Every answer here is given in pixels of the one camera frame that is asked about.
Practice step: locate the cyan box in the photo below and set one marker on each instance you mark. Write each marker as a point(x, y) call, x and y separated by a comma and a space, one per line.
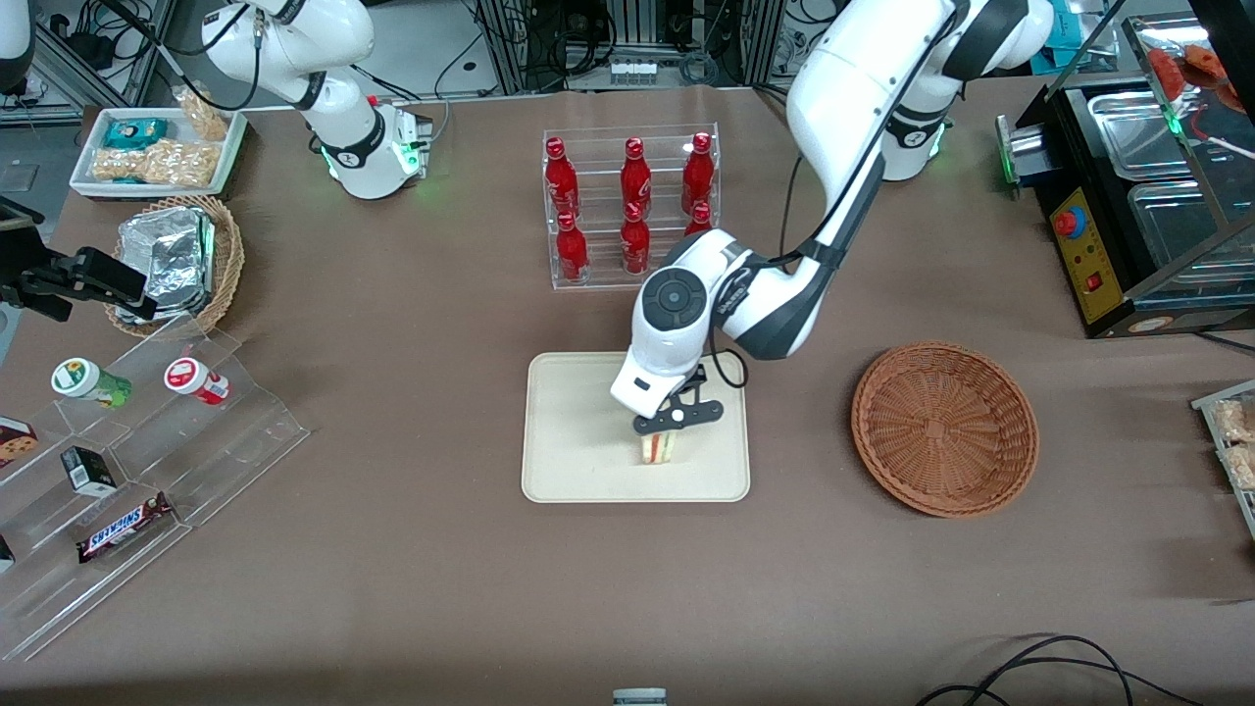
point(1079, 34)

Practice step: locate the cream rectangular plastic tray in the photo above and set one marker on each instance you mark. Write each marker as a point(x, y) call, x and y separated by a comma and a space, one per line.
point(578, 441)

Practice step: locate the black food warmer appliance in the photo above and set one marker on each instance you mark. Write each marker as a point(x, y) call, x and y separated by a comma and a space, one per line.
point(1088, 265)

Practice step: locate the brown round wicker basket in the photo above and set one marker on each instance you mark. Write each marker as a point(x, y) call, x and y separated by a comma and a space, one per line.
point(941, 431)

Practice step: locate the red food pieces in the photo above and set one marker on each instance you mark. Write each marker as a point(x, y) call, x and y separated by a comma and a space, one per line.
point(1191, 69)

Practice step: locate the white rectangular snack tray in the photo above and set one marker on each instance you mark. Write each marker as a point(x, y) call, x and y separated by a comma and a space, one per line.
point(86, 147)

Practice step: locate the Snickers chocolate bar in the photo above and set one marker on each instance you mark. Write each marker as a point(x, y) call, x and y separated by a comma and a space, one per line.
point(123, 529)

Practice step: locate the small black carton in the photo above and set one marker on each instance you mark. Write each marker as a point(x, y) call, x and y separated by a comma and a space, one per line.
point(88, 473)

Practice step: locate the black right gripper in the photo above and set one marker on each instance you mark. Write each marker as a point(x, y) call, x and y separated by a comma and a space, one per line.
point(41, 277)

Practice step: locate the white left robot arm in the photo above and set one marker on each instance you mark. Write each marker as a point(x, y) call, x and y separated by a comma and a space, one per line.
point(843, 98)

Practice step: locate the steel food pan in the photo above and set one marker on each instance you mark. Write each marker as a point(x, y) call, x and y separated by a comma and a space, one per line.
point(1177, 230)
point(1137, 127)

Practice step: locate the clear bag of puffed snack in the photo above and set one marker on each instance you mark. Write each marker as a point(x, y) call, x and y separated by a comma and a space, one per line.
point(1235, 422)
point(1243, 467)

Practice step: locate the white tray with snack bags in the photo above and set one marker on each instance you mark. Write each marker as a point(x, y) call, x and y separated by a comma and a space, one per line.
point(1216, 392)

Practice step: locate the red round appliance knob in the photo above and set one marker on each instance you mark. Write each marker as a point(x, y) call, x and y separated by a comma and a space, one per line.
point(1071, 222)

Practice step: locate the triangular sandwich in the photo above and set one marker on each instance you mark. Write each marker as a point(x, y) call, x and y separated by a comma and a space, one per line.
point(661, 449)

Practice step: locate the clear acrylic stepped shelf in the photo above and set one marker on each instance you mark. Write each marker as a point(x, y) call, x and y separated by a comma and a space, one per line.
point(225, 441)

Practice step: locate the red lid cup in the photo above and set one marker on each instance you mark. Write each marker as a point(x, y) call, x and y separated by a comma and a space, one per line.
point(194, 379)

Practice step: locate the white power strip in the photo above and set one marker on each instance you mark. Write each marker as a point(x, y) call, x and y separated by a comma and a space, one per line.
point(633, 71)

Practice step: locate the green lid cup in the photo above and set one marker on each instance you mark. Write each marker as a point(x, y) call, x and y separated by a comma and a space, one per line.
point(83, 380)

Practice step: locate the foil wrapped package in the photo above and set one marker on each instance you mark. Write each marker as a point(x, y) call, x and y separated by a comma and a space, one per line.
point(167, 255)

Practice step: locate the red cola bottle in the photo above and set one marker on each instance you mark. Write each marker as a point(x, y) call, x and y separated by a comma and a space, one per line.
point(698, 221)
point(572, 250)
point(635, 245)
point(561, 181)
point(635, 178)
point(697, 175)

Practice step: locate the clear bag of crackers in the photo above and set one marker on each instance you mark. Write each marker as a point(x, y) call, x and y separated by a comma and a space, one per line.
point(181, 165)
point(118, 165)
point(204, 116)

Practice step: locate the brown cookie box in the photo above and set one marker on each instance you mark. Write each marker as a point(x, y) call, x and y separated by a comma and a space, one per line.
point(15, 443)

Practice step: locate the clear acrylic bottle rack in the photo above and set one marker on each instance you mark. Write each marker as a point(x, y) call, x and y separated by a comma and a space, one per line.
point(667, 127)

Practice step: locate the grey object at table edge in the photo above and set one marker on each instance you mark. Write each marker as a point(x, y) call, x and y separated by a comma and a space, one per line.
point(639, 697)

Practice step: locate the light wicker basket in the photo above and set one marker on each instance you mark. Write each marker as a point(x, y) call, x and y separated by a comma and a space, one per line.
point(230, 260)

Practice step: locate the teal snack packet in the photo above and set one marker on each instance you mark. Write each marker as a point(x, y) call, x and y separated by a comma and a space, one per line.
point(135, 132)

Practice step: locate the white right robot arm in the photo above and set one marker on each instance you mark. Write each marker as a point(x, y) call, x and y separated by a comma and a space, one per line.
point(294, 49)

